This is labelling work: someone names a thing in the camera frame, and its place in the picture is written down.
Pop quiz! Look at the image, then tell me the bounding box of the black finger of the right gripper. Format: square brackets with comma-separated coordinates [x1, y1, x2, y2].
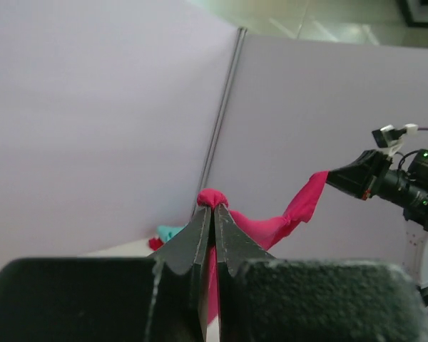
[328, 150, 384, 178]
[326, 172, 373, 200]

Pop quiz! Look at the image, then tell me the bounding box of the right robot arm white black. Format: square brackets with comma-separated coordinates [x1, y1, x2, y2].
[326, 149, 428, 306]

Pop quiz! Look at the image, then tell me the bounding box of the pink t shirt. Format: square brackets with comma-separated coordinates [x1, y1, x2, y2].
[207, 171, 328, 323]

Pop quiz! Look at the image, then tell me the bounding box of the red folded t shirt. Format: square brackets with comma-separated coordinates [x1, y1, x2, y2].
[148, 237, 164, 251]

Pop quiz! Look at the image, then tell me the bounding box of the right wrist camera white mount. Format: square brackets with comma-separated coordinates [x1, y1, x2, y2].
[372, 123, 419, 157]

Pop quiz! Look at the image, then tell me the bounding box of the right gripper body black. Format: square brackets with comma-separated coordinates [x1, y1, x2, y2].
[365, 168, 417, 208]

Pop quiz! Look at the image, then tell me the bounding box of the teal folded t shirt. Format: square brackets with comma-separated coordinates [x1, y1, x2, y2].
[156, 225, 185, 244]

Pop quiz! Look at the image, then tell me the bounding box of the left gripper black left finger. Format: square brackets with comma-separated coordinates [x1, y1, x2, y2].
[0, 207, 212, 341]

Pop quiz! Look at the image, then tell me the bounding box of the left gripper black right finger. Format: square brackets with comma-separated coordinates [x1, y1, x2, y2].
[213, 205, 428, 341]

